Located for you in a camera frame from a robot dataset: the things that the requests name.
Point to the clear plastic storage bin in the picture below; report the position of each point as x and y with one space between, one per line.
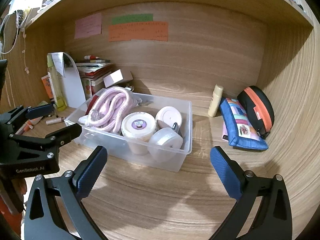
102 126

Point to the stack of books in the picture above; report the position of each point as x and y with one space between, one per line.
92 70

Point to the pink lip balm stick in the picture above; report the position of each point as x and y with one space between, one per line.
55 120

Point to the white curled paper sheet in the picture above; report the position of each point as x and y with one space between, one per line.
69 79

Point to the blue patchwork pencil pouch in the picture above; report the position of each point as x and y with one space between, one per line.
240 131

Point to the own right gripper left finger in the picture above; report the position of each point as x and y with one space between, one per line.
43 219

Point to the white lidded tub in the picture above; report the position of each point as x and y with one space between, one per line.
138 127

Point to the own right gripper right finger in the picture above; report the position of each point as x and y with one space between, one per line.
262 207

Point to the pink round Hyntoor case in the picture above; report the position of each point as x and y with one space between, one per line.
167 116

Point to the clear tape roll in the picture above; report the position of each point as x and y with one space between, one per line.
162 144

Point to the small white box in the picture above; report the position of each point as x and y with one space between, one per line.
118 77

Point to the yellow green spray bottle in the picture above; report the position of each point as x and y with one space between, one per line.
60 103

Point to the orange sticky note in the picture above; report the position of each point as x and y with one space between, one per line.
152 30

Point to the red booklet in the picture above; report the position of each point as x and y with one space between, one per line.
92 102

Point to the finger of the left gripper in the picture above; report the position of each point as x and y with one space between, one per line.
65 135
39 111

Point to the pink sticky note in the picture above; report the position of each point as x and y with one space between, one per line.
88 26

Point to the black orange zip case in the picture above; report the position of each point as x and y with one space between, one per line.
258 108

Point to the cream small tube bottle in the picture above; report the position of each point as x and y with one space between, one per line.
215 102

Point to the green sticky note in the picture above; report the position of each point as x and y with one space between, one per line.
132 18

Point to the red white marker pen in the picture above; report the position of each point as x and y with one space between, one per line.
28 125

